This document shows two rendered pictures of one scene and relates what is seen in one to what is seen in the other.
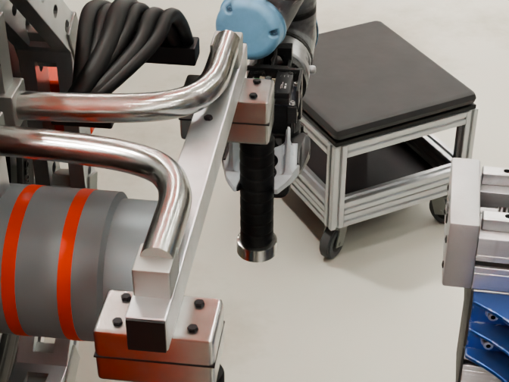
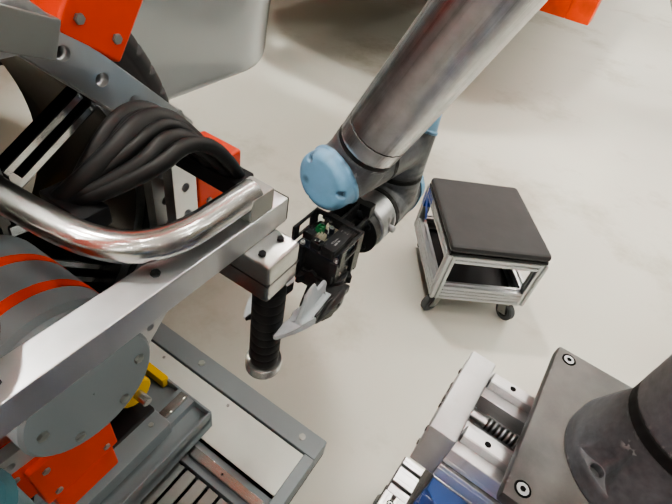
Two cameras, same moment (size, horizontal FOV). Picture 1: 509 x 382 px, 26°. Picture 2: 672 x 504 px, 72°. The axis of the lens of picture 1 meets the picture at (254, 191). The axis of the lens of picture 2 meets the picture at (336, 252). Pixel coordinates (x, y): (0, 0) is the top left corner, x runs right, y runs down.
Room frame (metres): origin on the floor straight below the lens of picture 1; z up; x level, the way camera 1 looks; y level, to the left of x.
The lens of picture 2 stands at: (0.67, -0.15, 1.25)
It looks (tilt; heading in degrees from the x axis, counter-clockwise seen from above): 43 degrees down; 17
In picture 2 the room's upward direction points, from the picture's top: 12 degrees clockwise
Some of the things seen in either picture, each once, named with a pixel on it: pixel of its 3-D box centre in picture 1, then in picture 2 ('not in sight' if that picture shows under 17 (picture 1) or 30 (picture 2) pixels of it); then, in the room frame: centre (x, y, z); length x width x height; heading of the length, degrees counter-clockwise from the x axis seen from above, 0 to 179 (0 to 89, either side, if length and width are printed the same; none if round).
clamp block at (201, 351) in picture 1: (160, 336); not in sight; (0.62, 0.07, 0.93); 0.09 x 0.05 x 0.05; 83
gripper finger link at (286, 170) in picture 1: (285, 153); (305, 304); (0.98, -0.03, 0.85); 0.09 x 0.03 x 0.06; 1
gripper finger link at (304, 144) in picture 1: (288, 146); (324, 292); (1.03, -0.04, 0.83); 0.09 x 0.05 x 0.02; 1
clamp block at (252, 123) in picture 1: (227, 108); (248, 250); (0.95, 0.03, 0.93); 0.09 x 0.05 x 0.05; 83
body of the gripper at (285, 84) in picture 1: (271, 99); (335, 244); (1.09, -0.02, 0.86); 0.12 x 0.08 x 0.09; 173
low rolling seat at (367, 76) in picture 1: (353, 136); (469, 248); (2.10, -0.22, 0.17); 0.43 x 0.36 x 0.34; 27
